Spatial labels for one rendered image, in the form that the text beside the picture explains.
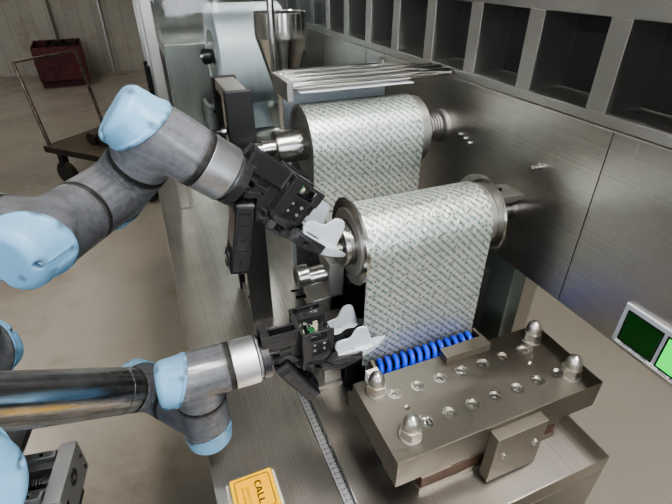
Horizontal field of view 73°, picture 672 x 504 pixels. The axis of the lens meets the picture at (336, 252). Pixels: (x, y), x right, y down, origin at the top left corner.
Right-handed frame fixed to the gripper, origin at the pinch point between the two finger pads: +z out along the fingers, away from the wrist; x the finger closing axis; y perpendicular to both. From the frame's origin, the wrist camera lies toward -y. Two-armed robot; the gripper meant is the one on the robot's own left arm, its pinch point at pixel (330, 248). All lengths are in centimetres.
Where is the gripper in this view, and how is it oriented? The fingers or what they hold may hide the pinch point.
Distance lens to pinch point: 71.3
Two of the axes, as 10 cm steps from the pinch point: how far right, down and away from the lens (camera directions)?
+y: 6.0, -7.8, -2.0
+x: -3.8, -5.0, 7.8
